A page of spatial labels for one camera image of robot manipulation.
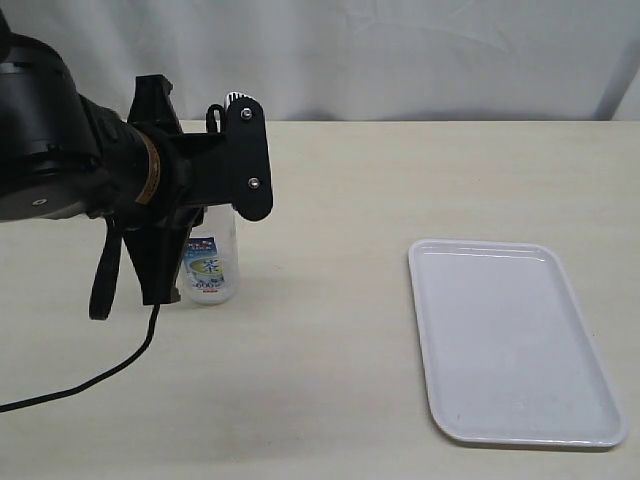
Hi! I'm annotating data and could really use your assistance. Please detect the white backdrop curtain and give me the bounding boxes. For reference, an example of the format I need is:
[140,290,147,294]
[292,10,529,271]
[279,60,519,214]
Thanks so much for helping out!
[1,0,639,120]

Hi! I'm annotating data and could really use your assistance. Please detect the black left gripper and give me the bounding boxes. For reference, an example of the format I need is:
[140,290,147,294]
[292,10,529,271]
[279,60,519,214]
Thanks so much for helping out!
[119,74,230,305]

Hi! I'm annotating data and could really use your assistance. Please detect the white rectangular plastic tray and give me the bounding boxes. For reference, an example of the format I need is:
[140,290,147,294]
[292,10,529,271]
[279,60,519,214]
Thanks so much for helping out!
[408,239,628,449]

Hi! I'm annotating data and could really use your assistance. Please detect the clear plastic tall container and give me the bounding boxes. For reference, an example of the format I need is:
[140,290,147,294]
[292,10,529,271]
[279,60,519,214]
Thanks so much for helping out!
[180,205,239,305]

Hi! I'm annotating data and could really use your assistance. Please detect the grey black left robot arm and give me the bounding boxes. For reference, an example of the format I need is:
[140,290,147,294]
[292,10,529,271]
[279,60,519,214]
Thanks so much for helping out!
[1,24,223,320]

